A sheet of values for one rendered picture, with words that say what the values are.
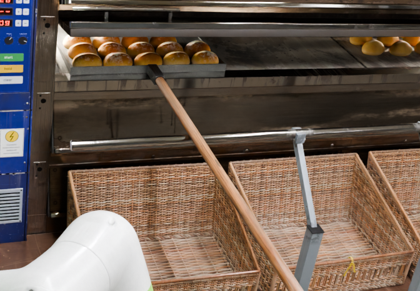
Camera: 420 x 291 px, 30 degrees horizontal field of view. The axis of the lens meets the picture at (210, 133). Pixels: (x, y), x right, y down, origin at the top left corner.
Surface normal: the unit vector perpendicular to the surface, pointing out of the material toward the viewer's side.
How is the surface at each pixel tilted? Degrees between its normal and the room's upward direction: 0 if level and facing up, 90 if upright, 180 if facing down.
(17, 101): 90
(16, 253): 0
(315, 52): 0
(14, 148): 90
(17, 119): 90
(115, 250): 48
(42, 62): 90
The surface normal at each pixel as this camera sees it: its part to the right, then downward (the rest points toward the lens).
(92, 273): 0.79, -0.35
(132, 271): 0.75, 0.04
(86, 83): 0.34, 0.50
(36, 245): 0.15, -0.86
